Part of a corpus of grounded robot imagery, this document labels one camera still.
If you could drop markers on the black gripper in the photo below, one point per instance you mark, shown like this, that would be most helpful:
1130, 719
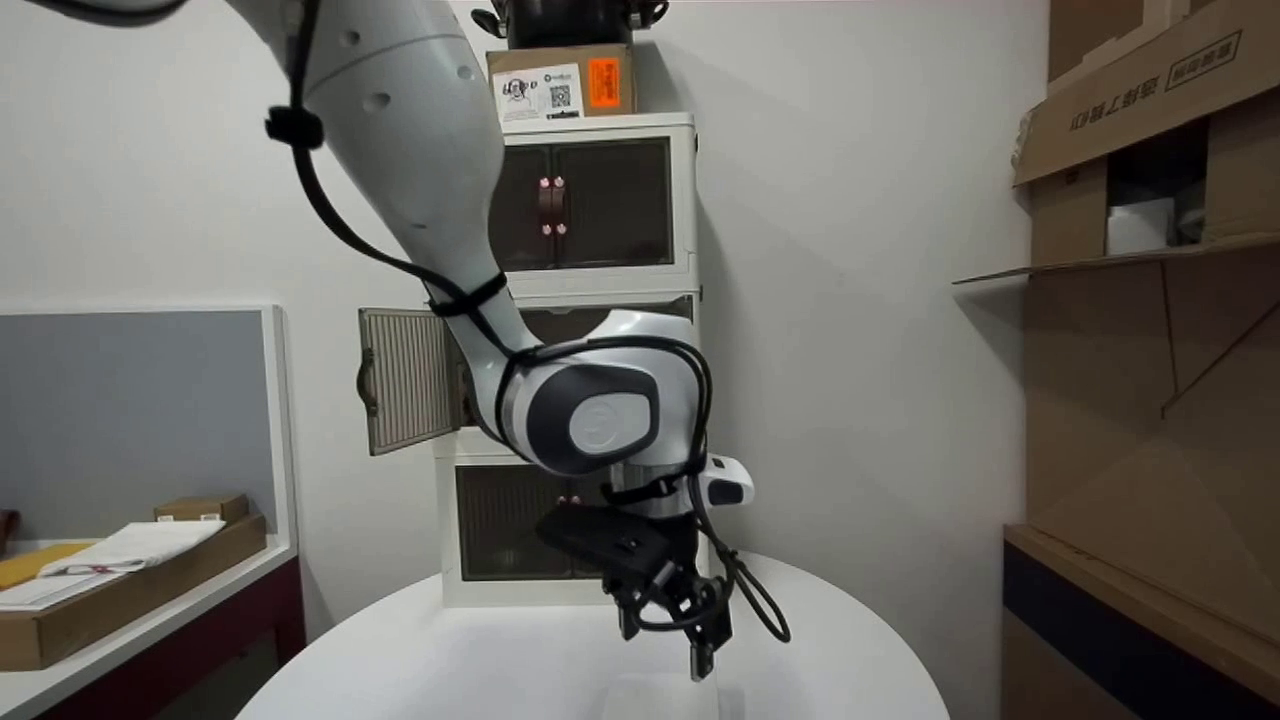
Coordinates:
642, 555

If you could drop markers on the cardboard box with dark base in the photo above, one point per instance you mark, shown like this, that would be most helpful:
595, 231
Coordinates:
1064, 623

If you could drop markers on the white object in cardboard shelf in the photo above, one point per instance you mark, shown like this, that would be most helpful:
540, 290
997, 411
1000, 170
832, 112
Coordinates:
1135, 231

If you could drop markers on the printed cardboard box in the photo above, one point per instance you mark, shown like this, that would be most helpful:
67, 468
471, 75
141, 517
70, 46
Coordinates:
1161, 95

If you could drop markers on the small brown cardboard box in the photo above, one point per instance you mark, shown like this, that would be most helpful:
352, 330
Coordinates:
202, 507

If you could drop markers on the grey partition panel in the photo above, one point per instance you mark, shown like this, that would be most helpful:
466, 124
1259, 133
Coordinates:
135, 414

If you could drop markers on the plain cardboard box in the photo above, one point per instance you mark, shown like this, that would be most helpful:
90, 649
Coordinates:
1093, 32

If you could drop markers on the tan flat envelope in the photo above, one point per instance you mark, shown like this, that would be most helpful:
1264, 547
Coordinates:
32, 561

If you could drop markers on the white paper sheet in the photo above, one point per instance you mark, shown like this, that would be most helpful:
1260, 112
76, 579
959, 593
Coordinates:
135, 547

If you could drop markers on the labelled small cardboard box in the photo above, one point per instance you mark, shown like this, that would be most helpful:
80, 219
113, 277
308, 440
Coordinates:
560, 52

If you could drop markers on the wide open cabinet door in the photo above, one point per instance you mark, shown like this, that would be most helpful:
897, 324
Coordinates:
407, 383

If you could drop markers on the white three-tier cabinet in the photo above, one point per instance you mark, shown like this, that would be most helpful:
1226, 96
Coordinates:
625, 201

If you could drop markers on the white desk with maroon front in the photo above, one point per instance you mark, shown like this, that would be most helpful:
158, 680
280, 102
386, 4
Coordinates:
202, 654

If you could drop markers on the tall cardboard shelf unit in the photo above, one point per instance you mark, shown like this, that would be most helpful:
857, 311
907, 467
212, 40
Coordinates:
1135, 400

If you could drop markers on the flat open cardboard box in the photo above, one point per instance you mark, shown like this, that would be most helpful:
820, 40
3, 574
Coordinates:
135, 600

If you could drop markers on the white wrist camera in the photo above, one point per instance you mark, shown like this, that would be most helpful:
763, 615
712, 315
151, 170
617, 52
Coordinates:
728, 482

